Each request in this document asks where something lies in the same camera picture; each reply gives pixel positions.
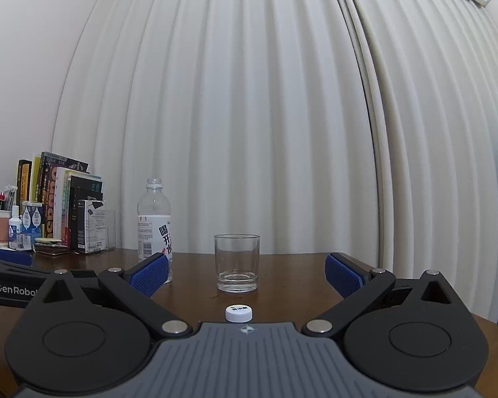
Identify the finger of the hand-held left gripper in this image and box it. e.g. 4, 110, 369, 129
0, 248, 35, 268

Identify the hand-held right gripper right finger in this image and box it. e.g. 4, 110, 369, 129
301, 252, 474, 338

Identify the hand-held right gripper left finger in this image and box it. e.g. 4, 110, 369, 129
23, 252, 194, 337

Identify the clear plastic water bottle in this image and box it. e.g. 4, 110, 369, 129
137, 177, 174, 285

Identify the clear drinking glass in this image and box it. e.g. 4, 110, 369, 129
213, 233, 261, 293

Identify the white bottle cap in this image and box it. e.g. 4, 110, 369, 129
225, 304, 254, 323

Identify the small white dropper bottle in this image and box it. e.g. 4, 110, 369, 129
8, 205, 23, 249

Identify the pink paper cup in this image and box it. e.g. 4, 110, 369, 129
0, 208, 12, 246

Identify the dark flat case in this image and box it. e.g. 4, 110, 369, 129
33, 242, 71, 256

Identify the bunch of pens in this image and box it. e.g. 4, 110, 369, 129
0, 184, 19, 212

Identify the clear acrylic holder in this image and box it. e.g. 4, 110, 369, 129
77, 209, 117, 253

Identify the row of books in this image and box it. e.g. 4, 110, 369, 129
17, 151, 104, 249

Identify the white printed box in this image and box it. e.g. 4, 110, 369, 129
72, 199, 107, 254

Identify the white pleated curtain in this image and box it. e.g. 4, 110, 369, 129
328, 0, 498, 316
51, 0, 380, 258

